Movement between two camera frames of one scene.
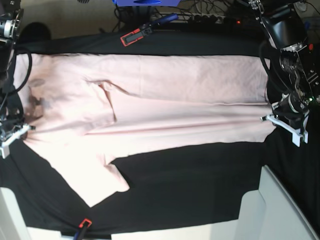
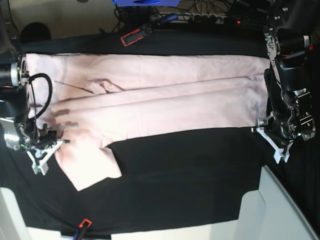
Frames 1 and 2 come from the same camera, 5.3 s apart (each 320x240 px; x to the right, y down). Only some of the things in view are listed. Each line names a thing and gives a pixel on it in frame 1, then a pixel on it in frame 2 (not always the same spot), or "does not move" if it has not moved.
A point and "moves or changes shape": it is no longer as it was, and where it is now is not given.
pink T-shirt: (85, 108) moves or changes shape
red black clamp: (136, 35) does not move
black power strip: (211, 19) does not move
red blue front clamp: (82, 227) does not move
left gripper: (9, 126) → (41, 140)
